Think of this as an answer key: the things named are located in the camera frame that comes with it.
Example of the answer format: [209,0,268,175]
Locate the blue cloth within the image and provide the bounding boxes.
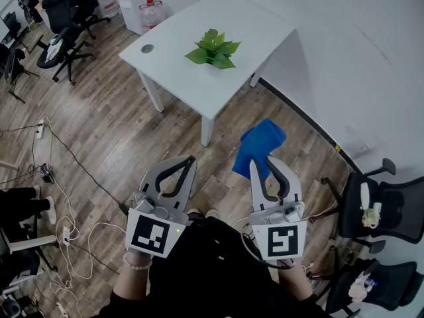
[231,117,288,180]

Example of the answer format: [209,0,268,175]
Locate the black floor cable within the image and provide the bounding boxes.
[0,124,129,215]

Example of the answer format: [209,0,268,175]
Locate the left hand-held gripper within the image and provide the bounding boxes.
[125,155,198,259]

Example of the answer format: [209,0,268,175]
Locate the large clear water jug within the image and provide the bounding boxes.
[95,0,120,19]
[138,0,166,32]

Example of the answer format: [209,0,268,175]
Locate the white paper sheets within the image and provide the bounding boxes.
[44,40,64,62]

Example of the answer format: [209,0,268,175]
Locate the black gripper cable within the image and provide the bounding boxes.
[240,223,295,270]

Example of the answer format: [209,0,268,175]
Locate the person's left forearm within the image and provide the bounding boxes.
[112,253,153,301]

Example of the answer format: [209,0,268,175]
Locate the pale bead bracelet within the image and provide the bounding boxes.
[122,254,153,272]

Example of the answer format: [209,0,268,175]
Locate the person's black clothing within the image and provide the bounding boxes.
[89,215,332,318]

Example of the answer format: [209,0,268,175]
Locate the white wall socket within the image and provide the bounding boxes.
[344,124,372,152]

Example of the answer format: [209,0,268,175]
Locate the white table leg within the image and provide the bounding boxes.
[136,70,166,113]
[201,114,216,148]
[249,56,271,88]

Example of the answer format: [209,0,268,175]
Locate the green potted plant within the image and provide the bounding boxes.
[184,28,242,70]

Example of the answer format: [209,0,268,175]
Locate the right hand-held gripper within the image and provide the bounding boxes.
[248,156,307,262]

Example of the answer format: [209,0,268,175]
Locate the black power adapter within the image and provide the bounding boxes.
[39,163,56,184]

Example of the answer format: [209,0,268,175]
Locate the white water dispenser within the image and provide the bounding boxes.
[114,0,156,36]

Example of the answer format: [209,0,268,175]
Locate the person's right forearm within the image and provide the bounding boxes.
[277,260,314,301]

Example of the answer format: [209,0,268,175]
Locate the black office chair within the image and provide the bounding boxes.
[54,0,112,41]
[0,43,40,105]
[326,258,424,318]
[36,0,97,86]
[319,157,424,254]

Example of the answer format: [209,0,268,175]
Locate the white desk frame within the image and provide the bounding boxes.
[0,227,59,254]

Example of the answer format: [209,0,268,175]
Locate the pale plush toy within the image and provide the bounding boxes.
[347,272,378,303]

